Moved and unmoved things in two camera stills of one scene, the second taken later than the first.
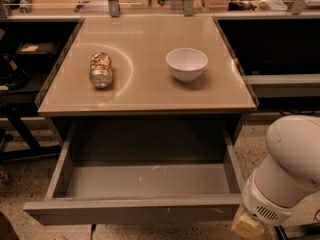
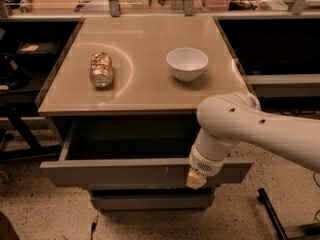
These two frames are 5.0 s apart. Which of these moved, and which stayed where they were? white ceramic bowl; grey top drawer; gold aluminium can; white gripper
Moved: white gripper; grey top drawer
Stayed: white ceramic bowl; gold aluminium can
